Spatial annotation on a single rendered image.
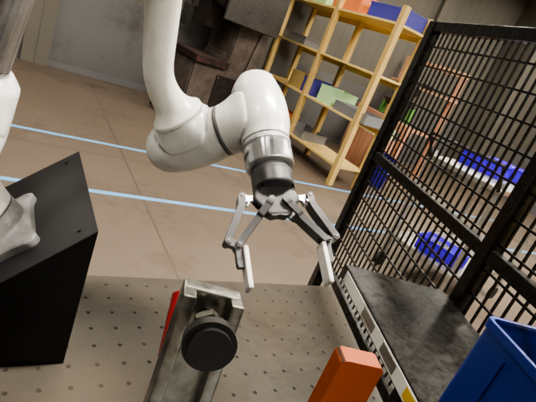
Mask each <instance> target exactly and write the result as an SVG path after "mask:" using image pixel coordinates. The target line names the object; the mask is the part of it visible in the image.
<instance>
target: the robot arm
mask: <svg viewBox="0 0 536 402"><path fill-rule="evenodd" d="M182 1H183V0H144V33H143V74H144V83H145V86H146V89H147V92H148V95H149V98H150V100H151V102H152V105H153V107H154V109H155V111H156V119H155V122H154V124H153V125H154V128H153V129H152V130H151V132H150V134H149V135H148V138H147V141H146V153H147V155H148V158H149V159H150V161H151V162H152V164H153V165H154V166H156V167H157V168H159V169H160V170H162V171H166V172H174V173H176V172H186V171H193V170H196V169H200V168H204V167H207V166H210V165H212V164H216V163H218V162H220V161H222V160H224V159H226V158H227V157H229V156H232V155H235V154H239V153H242V154H243V158H244V163H245V169H246V173H247V175H248V176H250V179H251V185H252V191H253V195H246V194H245V193H244V192H242V191H241V192H239V194H238V197H237V199H236V210H235V213H234V216H233V218H232V220H231V224H230V226H229V228H228V230H227V233H226V235H225V238H224V240H223V243H222V247H223V248H224V249H227V248H228V249H232V251H233V253H234V258H235V265H236V268H237V270H242V274H243V281H244V287H245V292H246V293H249V292H250V291H251V290H252V289H253V288H254V283H253V277H252V270H251V264H250V253H249V247H248V245H244V244H245V242H246V241H247V239H248V238H249V237H250V235H251V234H252V233H253V231H254V229H255V228H256V227H257V225H258V224H259V223H260V222H261V220H262V219H263V217H265V218H266V219H268V220H275V219H280V220H286V219H289V220H290V221H291V222H292V223H296V224H297V225H298V226H299V227H300V228H301V229H302V230H303V231H304V232H305V233H306V234H307V235H308V236H309V237H310V238H312V239H313V240H314V241H315V242H316V243H317V244H318V245H319V246H318V247H317V248H316V249H317V256H318V261H319V265H320V269H321V276H322V280H323V284H324V287H326V286H329V285H330V284H332V283H333V282H334V278H333V271H332V267H331V263H332V262H333V260H334V257H333V251H332V247H331V244H333V243H335V242H336V241H337V240H338V239H339V238H340V235H339V233H338V232H337V230H336V229H335V227H334V226H333V224H332V223H331V222H330V221H329V219H328V218H327V217H326V215H325V214H324V212H323V211H322V209H321V208H320V207H319V206H318V205H317V203H316V200H315V198H314V195H313V192H311V191H308V192H307V194H305V195H298V194H297V193H296V191H295V187H294V178H293V174H292V168H293V167H294V158H293V153H292V149H291V143H290V117H289V112H288V108H287V105H286V100H285V97H284V96H283V93H282V91H281V89H280V87H279V85H278V84H277V82H276V80H275V79H274V77H273V76H272V75H271V74H270V73H268V72H267V71H264V70H260V69H252V70H248V71H246V72H244V73H242V74H241V75H240V76H239V77H238V79H237V81H236V82H235V84H234V87H233V89H232V91H231V95H230V96H229V97H228V98H227V99H226V100H224V101H223V102H222V103H220V104H217V105H216V106H214V107H210V108H209V107H208V106H207V105H206V104H203V103H202V102H201V101H200V99H199V98H197V97H189V96H187V95H186V94H184V93H183V92H182V90H181V89H180V88H179V86H178V85H177V82H176V80H175V74H174V60H175V48H176V42H177V36H178V29H179V19H180V12H181V6H182ZM34 3H35V0H0V153H1V151H2V148H3V146H4V144H5V142H6V139H7V136H8V133H9V130H10V126H11V124H12V120H13V118H14V113H15V109H16V107H17V103H18V99H19V96H20V91H21V90H20V87H19V84H18V82H17V80H16V78H15V76H14V74H13V73H12V72H11V69H12V66H13V63H14V59H15V57H16V55H17V52H18V48H19V46H20V43H21V40H22V37H23V34H24V32H25V29H26V25H27V23H28V21H29V18H30V14H31V11H32V9H33V6H34ZM36 201H37V199H36V197H35V196H34V194H32V193H27V194H24V195H22V196H20V197H18V198H17V199H15V198H14V197H13V196H12V195H11V194H10V193H9V192H8V191H7V190H6V189H5V188H4V186H3V185H2V183H1V181H0V263H1V262H4V261H5V260H7V259H8V258H11V257H13V256H15V255H16V254H20V253H21V252H24V251H27V250H30V249H32V248H34V247H35V246H36V245H37V244H38V243H39V242H40V237H39V236H38V235H37V234H36V228H35V217H34V205H35V203H36ZM249 203H252V204H253V206H254V207H255V208H256V209H257V210H258V213H257V214H256V216H255V217H254V218H253V219H252V220H251V222H250V224H249V225H248V226H247V228H246V229H245V230H244V231H243V233H242V234H241V236H240V237H239V238H238V240H235V239H233V237H234V235H235V232H236V229H237V227H238V224H239V221H240V219H241V217H242V213H243V211H244V209H245V208H247V207H248V206H249ZM298 203H301V205H302V206H303V207H305V209H306V211H307V212H308V214H309V216H310V217H311V218H312V220H313V221H312V220H311V219H310V218H309V217H308V216H307V215H305V214H304V212H303V210H302V209H301V208H300V207H299V206H298V205H297V204H298ZM293 212H294V213H295V214H294V213H293ZM315 223H316V224H315ZM243 245H244V246H243Z"/></svg>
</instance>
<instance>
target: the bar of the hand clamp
mask: <svg viewBox="0 0 536 402"><path fill-rule="evenodd" d="M243 312H244V306H243V303H242V295H241V293H240V292H239V291H237V290H231V289H227V288H224V287H221V286H215V285H212V284H208V283H205V282H199V281H196V280H192V279H189V278H185V279H184V280H183V284H182V286H181V289H180V292H179V296H178V298H177V301H176V304H175V308H174V310H173V313H172V316H171V320H170V323H169V326H168V328H167V332H166V335H165V338H164V342H163V344H162V347H161V350H160V354H159V356H158V359H157V362H156V366H155V368H154V371H153V374H152V378H151V380H150V383H149V386H148V390H147V393H146V396H145V398H144V402H211V400H212V398H213V395H214V393H215V389H216V387H217V384H218V382H219V378H220V376H221V373H222V370H223V367H225V366H227V365H228V364H229V363H230V362H231V361H232V360H233V358H234V357H235V354H236V352H237V348H238V342H237V337H236V332H237V329H238V325H239V322H240V321H241V318H242V314H243Z"/></svg>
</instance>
